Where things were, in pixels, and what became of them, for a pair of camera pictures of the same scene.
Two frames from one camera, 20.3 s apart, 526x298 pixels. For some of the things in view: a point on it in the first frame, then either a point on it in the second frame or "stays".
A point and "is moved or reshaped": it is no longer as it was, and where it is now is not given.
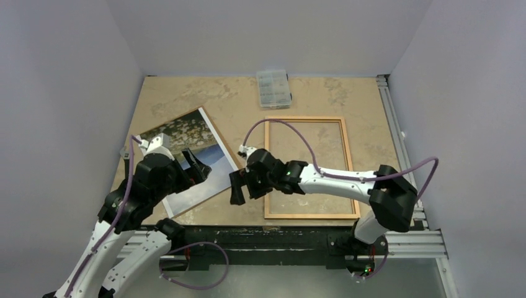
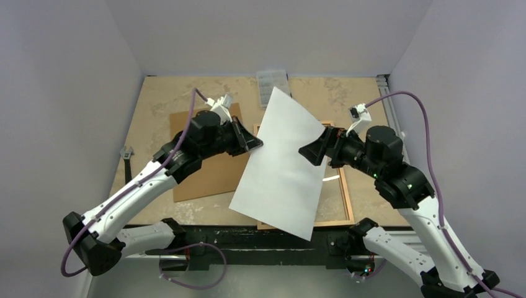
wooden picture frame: x=267 y=215 to x=332 y=205
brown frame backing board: x=228 y=149 is moved or reshaped
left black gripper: x=200 y=172 to x=244 y=141
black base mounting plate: x=216 y=245 stays
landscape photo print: x=194 y=131 to x=280 y=187
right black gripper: x=248 y=184 to x=334 y=146
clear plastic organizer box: x=273 y=89 stays
